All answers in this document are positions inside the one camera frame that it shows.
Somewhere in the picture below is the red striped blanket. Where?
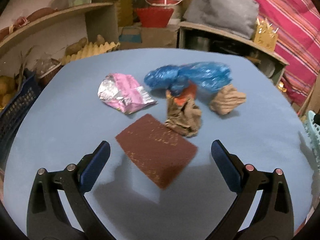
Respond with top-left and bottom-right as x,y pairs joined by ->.
255,0 -> 319,105

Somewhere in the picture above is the brown paper wad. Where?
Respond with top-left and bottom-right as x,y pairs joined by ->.
209,84 -> 246,115

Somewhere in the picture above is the blue plastic bag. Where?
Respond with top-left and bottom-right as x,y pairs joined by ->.
144,61 -> 232,96

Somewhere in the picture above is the curved wall shelf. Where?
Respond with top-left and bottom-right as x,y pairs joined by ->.
1,2 -> 113,57

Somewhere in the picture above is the yellow egg tray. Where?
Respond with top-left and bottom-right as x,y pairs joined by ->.
60,42 -> 120,66

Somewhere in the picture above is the maroon scouring pad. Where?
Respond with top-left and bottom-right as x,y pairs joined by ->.
116,114 -> 197,190

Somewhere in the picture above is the blue tablecloth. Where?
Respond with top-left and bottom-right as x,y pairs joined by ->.
4,49 -> 316,239

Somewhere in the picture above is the dark blue plastic crate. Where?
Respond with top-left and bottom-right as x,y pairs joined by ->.
1,69 -> 41,159

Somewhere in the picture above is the pink foil snack wrapper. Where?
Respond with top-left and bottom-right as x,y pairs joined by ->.
97,73 -> 157,114

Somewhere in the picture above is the orange plastic bag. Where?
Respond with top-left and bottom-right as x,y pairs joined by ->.
174,83 -> 197,106

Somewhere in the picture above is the brown paper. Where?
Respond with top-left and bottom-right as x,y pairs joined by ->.
164,90 -> 202,138

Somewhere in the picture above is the light blue plastic basket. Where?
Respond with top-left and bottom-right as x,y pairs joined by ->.
305,111 -> 320,155

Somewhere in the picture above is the wooden shelf unit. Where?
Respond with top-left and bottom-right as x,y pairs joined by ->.
178,21 -> 289,86

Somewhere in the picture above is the red plastic basin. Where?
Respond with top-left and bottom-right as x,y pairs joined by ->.
135,7 -> 174,28

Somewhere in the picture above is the yellow utensil holder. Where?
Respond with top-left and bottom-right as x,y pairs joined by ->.
252,18 -> 279,52

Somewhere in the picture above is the grey fabric bag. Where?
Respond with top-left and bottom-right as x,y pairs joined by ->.
183,0 -> 259,39

